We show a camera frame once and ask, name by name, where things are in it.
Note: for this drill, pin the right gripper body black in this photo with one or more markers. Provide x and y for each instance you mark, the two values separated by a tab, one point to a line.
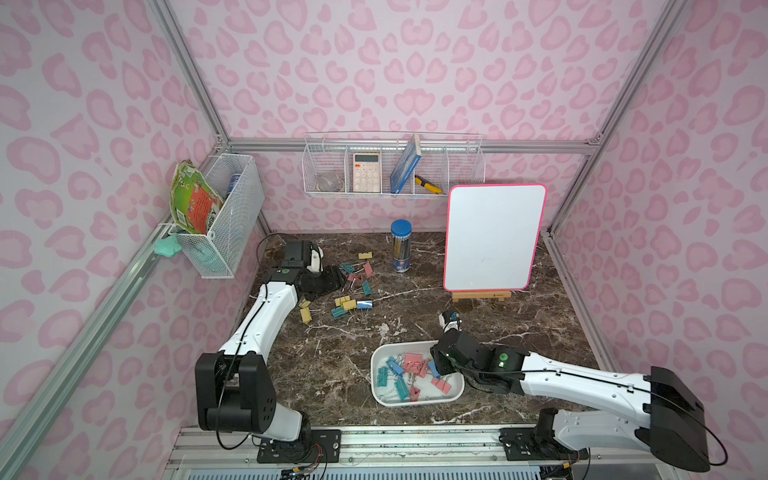
444	352

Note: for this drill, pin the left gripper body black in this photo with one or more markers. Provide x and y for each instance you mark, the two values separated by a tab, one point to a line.
332	280

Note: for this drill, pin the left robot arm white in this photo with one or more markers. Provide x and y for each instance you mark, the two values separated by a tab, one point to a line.
234	390

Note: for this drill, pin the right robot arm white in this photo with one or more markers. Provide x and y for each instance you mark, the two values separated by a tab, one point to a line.
654	412

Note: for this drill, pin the white storage tray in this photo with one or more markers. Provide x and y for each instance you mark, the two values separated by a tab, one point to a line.
435	388

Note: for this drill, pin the wooden whiteboard easel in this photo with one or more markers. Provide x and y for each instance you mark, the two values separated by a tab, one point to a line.
480	295

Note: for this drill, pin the blue lid pencil canister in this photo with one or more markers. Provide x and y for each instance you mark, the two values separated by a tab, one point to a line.
401	231

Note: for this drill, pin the white calculator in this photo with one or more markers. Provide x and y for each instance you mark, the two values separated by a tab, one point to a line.
366	172

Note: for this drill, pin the pink framed whiteboard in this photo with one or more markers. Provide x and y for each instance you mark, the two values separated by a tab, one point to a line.
491	235

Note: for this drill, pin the blue book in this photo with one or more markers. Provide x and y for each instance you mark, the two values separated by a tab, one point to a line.
406	165

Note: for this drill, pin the green red snack bag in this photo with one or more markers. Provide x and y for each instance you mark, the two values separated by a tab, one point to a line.
194	205

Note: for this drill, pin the yellow utility knife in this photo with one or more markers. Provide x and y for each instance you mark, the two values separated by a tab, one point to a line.
427	185

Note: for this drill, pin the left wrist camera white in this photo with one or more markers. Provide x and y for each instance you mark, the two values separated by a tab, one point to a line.
315	265

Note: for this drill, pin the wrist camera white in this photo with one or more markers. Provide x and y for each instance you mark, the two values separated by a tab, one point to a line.
315	265
450	320

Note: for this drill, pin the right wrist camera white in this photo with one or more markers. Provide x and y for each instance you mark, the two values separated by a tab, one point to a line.
450	320

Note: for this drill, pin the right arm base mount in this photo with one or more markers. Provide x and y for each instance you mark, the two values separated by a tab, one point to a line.
523	444

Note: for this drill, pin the white mesh wall basket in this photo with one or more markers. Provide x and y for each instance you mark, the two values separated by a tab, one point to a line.
217	254

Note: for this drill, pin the wire shelf on back wall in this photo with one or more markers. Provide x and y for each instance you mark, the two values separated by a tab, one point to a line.
448	160

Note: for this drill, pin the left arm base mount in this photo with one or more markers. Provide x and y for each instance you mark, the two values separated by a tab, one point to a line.
322	445

